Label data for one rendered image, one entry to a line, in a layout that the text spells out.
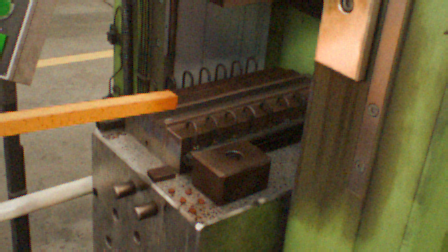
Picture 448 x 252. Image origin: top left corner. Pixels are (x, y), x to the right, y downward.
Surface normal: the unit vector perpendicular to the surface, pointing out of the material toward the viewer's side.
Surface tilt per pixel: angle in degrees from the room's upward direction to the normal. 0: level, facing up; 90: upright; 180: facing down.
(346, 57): 90
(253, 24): 90
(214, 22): 90
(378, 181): 90
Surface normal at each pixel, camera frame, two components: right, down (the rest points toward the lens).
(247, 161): 0.09, -0.88
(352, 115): -0.79, 0.22
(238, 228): 0.61, 0.42
